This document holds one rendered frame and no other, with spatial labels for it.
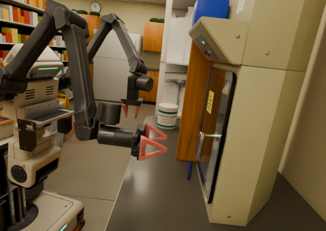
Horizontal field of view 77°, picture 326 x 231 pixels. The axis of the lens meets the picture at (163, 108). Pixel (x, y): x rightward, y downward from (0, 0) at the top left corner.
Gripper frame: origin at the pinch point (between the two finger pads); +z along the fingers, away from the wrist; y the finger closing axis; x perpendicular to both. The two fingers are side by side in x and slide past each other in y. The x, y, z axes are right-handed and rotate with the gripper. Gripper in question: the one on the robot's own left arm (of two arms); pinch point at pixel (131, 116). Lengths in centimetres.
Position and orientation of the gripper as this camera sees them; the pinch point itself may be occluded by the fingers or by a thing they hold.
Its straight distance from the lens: 104.2
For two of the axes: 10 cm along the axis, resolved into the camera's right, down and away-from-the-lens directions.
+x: 0.3, -2.6, 9.7
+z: -1.1, 9.6, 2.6
